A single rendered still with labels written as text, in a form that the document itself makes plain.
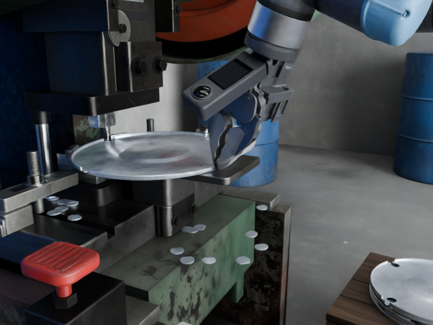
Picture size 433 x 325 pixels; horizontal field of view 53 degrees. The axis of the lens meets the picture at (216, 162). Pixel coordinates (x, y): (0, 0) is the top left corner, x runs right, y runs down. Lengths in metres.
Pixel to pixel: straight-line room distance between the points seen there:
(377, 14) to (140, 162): 0.42
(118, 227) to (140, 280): 0.09
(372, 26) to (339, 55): 3.49
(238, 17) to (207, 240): 0.53
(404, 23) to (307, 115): 3.63
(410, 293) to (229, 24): 0.77
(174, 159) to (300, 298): 1.19
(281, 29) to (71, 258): 0.36
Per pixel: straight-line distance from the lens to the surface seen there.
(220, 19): 1.07
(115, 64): 0.75
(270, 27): 0.57
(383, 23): 0.52
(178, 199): 0.77
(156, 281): 0.66
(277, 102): 0.64
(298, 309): 1.76
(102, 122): 0.83
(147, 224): 0.76
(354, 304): 1.18
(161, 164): 0.72
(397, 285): 1.22
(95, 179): 0.79
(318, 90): 4.07
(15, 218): 0.71
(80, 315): 0.50
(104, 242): 0.68
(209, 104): 0.56
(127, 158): 0.75
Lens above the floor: 0.98
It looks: 16 degrees down
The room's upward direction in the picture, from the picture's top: straight up
